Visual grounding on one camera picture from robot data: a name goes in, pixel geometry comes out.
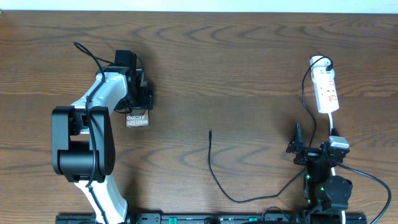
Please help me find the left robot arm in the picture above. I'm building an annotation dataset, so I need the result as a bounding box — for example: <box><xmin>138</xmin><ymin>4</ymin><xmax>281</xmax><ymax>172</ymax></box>
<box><xmin>51</xmin><ymin>50</ymin><xmax>154</xmax><ymax>224</ymax></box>

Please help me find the black charging cable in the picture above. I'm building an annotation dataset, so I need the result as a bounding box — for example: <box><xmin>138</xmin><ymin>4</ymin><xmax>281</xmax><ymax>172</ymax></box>
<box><xmin>207</xmin><ymin>55</ymin><xmax>335</xmax><ymax>204</ymax></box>

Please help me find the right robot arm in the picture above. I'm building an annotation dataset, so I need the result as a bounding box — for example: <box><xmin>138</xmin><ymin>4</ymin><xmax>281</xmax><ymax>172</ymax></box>
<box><xmin>286</xmin><ymin>124</ymin><xmax>353</xmax><ymax>223</ymax></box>

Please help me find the black right camera cable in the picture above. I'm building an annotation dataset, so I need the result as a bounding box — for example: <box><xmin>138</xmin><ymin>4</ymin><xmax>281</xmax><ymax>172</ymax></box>
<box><xmin>337</xmin><ymin>163</ymin><xmax>392</xmax><ymax>224</ymax></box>

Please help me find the Galaxy S25 Ultra smartphone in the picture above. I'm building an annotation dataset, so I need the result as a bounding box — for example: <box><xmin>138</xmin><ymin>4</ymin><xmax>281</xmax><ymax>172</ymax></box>
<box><xmin>126</xmin><ymin>110</ymin><xmax>150</xmax><ymax>128</ymax></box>

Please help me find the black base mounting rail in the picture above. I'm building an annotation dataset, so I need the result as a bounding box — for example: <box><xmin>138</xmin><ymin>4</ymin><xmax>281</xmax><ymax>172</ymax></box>
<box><xmin>55</xmin><ymin>211</ymin><xmax>368</xmax><ymax>224</ymax></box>

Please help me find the black left camera cable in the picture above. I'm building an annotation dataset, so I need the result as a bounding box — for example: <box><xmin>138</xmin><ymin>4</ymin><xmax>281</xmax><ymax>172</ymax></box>
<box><xmin>73</xmin><ymin>40</ymin><xmax>116</xmax><ymax>224</ymax></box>

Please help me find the white power strip cord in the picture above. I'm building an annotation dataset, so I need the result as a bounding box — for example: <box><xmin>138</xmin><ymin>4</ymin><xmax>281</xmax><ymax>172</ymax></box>
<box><xmin>328</xmin><ymin>112</ymin><xmax>347</xmax><ymax>224</ymax></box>

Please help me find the white power strip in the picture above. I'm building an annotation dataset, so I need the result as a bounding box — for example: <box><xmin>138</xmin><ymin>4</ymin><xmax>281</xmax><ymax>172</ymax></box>
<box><xmin>310</xmin><ymin>55</ymin><xmax>339</xmax><ymax>114</ymax></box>

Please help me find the black camera cable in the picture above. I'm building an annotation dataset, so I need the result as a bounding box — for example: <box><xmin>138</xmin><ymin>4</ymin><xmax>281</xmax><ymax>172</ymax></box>
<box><xmin>73</xmin><ymin>40</ymin><xmax>116</xmax><ymax>224</ymax></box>
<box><xmin>337</xmin><ymin>163</ymin><xmax>392</xmax><ymax>224</ymax></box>

